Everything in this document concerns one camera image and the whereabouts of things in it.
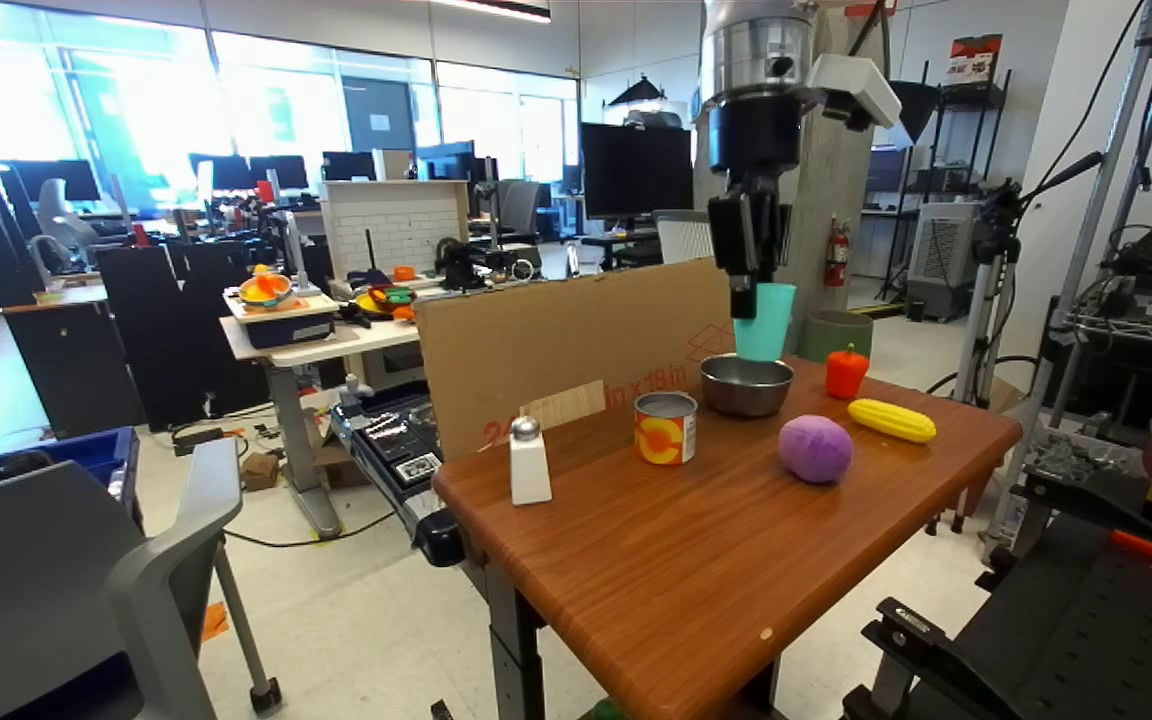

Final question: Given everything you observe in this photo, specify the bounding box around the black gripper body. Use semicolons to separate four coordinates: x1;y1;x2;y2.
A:
708;88;802;203

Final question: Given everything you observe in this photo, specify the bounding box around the teal blue plastic cup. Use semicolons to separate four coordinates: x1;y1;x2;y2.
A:
731;281;801;365

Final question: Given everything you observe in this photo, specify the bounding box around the grey concrete column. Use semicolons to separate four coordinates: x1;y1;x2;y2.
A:
690;0;896;324

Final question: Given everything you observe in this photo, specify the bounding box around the red fire extinguisher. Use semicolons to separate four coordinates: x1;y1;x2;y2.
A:
819;218;855;298

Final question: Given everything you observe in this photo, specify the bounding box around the large black monitor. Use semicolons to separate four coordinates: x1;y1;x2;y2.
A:
575;119;694;223

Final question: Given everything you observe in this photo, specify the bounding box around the green box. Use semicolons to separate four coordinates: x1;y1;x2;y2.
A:
801;307;876;365

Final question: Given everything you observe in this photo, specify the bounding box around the round metal bowl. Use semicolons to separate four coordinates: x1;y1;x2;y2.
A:
694;351;795;424

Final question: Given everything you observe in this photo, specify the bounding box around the red toy bell pepper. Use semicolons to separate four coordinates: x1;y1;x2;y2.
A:
819;349;870;405

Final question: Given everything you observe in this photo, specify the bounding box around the white air unit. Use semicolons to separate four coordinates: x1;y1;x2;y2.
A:
905;197;986;324

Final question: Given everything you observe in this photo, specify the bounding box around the tin can with peach label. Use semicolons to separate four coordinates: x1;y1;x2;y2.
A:
631;390;703;472

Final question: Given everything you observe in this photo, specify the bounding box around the purple ball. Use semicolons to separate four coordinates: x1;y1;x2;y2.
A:
770;411;855;489

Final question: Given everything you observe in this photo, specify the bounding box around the yellow toy corn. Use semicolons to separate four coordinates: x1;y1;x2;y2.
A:
843;395;940;449

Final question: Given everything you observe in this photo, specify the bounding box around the brown cardboard board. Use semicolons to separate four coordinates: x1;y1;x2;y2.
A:
413;256;741;463

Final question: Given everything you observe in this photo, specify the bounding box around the red and white sign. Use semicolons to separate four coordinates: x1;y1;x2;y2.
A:
944;34;1007;92

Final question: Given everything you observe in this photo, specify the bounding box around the small cardboard strip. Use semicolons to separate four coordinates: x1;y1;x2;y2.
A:
515;377;613;437

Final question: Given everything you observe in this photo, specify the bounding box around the white salt shaker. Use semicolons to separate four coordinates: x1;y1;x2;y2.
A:
504;411;556;514

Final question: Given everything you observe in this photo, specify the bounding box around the white board panel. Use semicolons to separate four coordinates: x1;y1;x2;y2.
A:
320;176;477;283

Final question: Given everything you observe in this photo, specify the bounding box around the black metal rack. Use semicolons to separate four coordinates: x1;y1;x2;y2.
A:
1035;0;1152;433

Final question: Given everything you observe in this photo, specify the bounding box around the tray with toy fruit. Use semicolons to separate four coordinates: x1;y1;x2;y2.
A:
224;262;345;351

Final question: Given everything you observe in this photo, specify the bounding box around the white desk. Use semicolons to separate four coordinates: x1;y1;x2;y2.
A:
215;307;428;544

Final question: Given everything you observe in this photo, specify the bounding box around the black table leg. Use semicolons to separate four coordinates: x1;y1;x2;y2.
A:
458;555;552;720

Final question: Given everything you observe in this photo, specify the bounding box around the black perforated platform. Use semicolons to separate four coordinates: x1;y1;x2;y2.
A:
839;499;1152;720

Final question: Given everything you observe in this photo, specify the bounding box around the black cabinet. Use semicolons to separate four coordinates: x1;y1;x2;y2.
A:
91;236;274;433

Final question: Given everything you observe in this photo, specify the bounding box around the blue bin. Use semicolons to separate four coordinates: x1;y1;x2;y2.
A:
0;424;144;515

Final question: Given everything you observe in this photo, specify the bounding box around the grey office chair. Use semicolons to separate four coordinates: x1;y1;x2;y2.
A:
0;437;286;720

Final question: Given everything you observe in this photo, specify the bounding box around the camera on tripod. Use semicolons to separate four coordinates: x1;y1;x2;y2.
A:
948;148;1113;407

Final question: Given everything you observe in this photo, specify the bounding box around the orange clamp handle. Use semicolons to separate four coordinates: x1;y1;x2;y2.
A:
1105;523;1152;567

